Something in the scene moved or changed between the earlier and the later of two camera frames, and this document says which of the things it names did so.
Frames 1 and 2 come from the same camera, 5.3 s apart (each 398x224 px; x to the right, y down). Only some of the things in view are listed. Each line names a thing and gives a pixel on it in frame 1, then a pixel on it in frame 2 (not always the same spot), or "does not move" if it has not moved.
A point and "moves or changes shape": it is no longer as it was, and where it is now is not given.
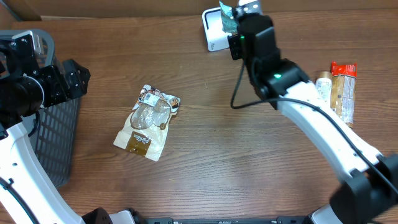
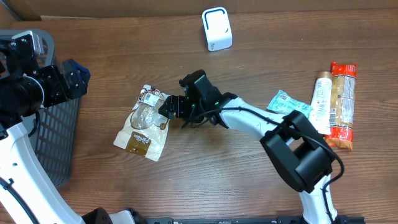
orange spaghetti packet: x=344 y=75 does not move
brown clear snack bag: x=145 y=131 does not move
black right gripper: x=237 y=46 -> x=185 y=111
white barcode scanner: x=216 y=39 does not move
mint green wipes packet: x=229 y=20 moves or changes shape
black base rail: x=286 y=219 does not move
